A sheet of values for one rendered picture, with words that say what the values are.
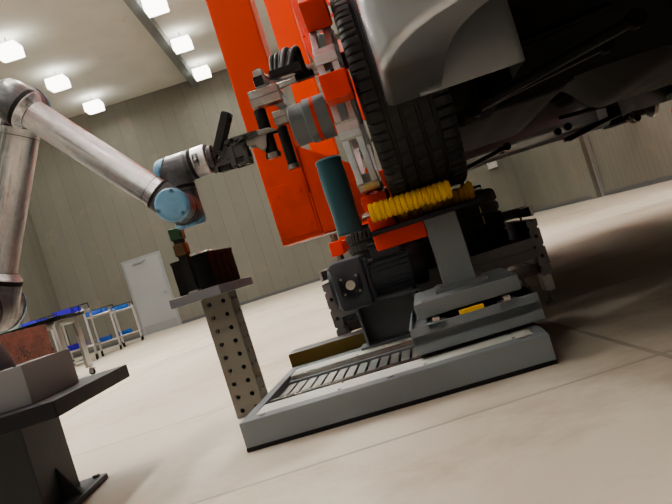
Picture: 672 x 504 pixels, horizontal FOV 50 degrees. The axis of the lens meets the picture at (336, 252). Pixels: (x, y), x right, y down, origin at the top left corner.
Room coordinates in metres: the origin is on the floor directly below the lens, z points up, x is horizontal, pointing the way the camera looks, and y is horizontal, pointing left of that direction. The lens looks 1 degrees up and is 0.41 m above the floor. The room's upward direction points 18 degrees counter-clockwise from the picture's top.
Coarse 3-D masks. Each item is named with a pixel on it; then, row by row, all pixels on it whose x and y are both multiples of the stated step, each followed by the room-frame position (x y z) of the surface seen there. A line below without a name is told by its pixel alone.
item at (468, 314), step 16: (528, 288) 2.07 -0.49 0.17; (480, 304) 1.96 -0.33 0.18; (496, 304) 1.96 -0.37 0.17; (512, 304) 1.95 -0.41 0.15; (528, 304) 1.95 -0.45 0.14; (416, 320) 2.35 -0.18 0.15; (432, 320) 2.04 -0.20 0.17; (448, 320) 1.97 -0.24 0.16; (464, 320) 1.97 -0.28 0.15; (480, 320) 1.96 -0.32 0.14; (496, 320) 1.96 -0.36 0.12; (512, 320) 1.96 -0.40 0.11; (528, 320) 1.95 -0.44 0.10; (416, 336) 1.99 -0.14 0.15; (432, 336) 1.98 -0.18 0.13; (448, 336) 1.98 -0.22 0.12; (464, 336) 1.97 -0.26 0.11; (480, 336) 1.97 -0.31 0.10; (416, 352) 1.99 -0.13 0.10; (432, 352) 2.02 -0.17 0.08
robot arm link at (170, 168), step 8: (184, 152) 2.09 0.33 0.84; (160, 160) 2.10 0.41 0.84; (168, 160) 2.09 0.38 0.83; (176, 160) 2.08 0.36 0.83; (184, 160) 2.08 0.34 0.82; (160, 168) 2.08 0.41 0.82; (168, 168) 2.08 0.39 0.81; (176, 168) 2.08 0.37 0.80; (184, 168) 2.08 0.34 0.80; (192, 168) 2.08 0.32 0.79; (160, 176) 2.09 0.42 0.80; (168, 176) 2.08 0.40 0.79; (176, 176) 2.08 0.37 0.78; (184, 176) 2.09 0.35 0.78; (192, 176) 2.10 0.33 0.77; (176, 184) 2.08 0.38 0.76
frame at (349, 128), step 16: (320, 48) 1.98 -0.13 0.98; (336, 48) 2.34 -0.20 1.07; (320, 64) 1.97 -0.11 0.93; (336, 64) 1.96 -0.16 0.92; (336, 112) 1.97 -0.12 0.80; (352, 112) 1.96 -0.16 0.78; (336, 128) 1.97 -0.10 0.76; (352, 128) 1.96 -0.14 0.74; (352, 144) 2.47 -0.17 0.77; (368, 144) 2.46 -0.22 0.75; (352, 160) 2.04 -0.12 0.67; (368, 160) 2.05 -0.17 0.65; (368, 176) 2.11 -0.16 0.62; (368, 192) 2.21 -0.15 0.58
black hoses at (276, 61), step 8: (288, 48) 2.09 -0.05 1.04; (296, 48) 2.07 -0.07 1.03; (272, 56) 2.08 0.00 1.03; (280, 56) 2.06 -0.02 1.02; (288, 56) 2.05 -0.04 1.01; (296, 56) 2.12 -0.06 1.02; (272, 64) 2.05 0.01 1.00; (280, 64) 2.04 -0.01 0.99; (288, 64) 2.03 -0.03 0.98; (296, 64) 2.03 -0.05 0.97; (304, 64) 2.14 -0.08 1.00; (272, 72) 2.04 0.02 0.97; (280, 72) 2.03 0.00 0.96; (288, 72) 2.04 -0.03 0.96; (296, 72) 2.15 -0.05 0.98; (304, 72) 2.15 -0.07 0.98; (312, 72) 2.15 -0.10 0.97; (296, 80) 2.16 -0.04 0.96
